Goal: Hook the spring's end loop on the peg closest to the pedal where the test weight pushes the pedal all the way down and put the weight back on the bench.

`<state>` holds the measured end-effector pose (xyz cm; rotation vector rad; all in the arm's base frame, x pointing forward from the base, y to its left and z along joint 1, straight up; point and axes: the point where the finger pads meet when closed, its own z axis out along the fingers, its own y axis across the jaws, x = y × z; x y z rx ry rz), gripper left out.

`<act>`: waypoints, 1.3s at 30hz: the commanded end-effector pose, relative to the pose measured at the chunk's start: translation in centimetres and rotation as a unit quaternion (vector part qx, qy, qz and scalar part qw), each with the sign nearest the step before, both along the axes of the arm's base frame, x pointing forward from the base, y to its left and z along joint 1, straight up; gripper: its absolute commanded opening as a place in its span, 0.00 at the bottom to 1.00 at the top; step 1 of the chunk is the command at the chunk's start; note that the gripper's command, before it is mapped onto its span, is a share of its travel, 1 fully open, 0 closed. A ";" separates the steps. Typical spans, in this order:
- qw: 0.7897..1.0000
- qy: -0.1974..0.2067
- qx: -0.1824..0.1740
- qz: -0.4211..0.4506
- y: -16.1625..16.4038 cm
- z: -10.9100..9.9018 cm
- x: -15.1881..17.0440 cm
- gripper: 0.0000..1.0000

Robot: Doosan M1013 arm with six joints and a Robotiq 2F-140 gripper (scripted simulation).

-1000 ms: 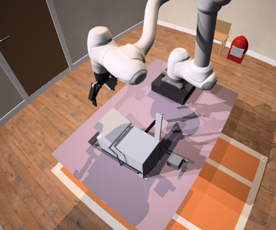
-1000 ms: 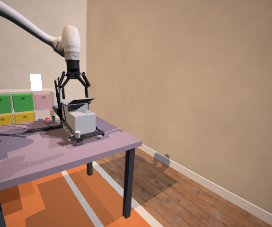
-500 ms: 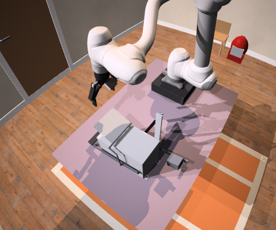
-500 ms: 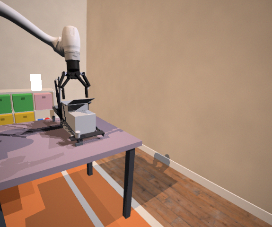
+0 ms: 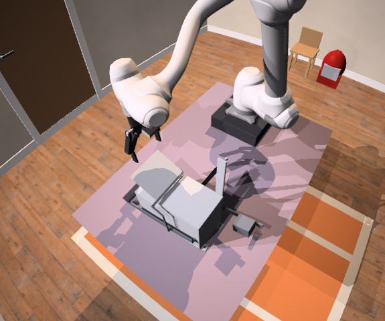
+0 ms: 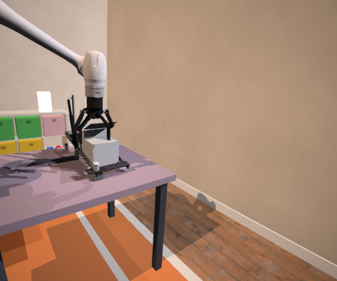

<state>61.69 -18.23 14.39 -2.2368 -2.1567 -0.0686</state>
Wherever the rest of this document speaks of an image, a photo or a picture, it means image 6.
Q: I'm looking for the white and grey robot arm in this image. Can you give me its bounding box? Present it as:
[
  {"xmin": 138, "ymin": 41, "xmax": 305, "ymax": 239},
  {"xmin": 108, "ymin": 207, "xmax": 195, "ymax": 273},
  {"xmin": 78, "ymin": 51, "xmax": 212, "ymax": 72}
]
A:
[{"xmin": 0, "ymin": 0, "xmax": 107, "ymax": 98}]

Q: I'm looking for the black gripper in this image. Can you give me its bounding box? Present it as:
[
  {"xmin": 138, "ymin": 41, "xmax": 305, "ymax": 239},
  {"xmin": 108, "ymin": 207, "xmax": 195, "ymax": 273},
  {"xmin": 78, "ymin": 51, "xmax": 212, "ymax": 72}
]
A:
[{"xmin": 74, "ymin": 97, "xmax": 114, "ymax": 144}]

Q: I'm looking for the grey metal cylinder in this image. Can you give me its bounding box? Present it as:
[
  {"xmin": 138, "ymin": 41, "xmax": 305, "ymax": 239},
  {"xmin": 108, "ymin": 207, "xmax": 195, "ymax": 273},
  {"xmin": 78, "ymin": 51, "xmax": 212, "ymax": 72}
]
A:
[{"xmin": 93, "ymin": 162, "xmax": 100, "ymax": 171}]

